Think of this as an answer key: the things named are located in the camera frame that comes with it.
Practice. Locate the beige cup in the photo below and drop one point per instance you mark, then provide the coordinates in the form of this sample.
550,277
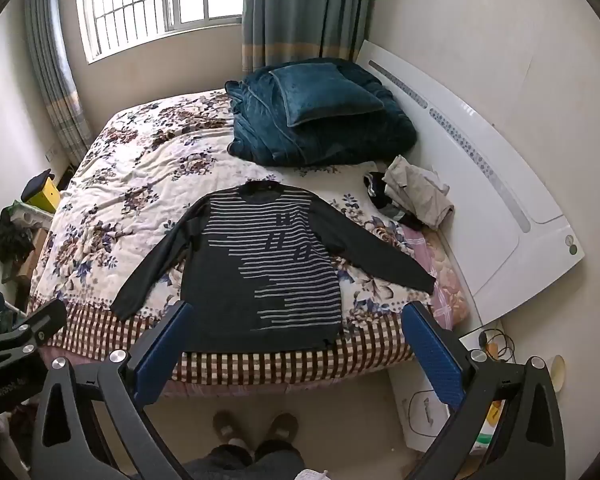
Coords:
558,372

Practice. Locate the pink bed sheet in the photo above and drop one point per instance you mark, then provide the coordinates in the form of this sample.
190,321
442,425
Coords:
445,280

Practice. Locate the black cloth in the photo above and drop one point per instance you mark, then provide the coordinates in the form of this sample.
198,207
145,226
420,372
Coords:
12,235

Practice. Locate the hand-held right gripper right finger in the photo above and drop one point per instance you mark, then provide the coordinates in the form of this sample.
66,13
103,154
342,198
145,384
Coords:
430,355

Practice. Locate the brown slipper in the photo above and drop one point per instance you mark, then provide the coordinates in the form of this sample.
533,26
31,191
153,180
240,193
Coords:
230,425
284,427

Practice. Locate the barred window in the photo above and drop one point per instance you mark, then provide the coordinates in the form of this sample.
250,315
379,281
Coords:
140,0

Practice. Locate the floral checked blanket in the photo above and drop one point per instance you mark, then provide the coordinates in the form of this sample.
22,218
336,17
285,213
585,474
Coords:
145,170

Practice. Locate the teal pillow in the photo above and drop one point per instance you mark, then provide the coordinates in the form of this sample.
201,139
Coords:
320,92

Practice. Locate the yellow green packet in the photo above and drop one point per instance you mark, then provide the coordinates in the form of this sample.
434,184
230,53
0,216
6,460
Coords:
490,425

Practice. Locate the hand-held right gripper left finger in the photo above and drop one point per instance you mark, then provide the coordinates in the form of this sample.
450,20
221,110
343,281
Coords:
162,350

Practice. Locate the yellow box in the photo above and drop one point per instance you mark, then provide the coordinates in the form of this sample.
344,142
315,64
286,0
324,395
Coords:
47,199

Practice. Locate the white floor box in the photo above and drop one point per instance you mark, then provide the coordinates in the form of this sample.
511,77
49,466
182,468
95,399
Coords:
415,410

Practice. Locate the folded teal quilt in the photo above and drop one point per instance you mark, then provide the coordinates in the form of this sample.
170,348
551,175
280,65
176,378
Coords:
330,140

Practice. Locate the wall socket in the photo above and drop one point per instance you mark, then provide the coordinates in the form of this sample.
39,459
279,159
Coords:
50,152

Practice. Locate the black garment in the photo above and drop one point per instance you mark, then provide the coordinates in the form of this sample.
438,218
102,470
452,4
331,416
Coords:
377,190

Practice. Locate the white bed headboard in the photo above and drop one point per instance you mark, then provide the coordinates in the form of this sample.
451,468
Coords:
480,160

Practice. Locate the black cap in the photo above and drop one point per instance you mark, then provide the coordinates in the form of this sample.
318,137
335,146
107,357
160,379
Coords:
35,184

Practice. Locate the beige clothes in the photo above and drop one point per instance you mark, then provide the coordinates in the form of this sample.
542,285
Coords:
420,195

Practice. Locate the dark striped sweater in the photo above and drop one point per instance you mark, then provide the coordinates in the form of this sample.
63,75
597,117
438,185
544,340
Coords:
280,300

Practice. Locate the teal curtain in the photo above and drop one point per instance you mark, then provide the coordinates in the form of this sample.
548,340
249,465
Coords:
55,75
290,5

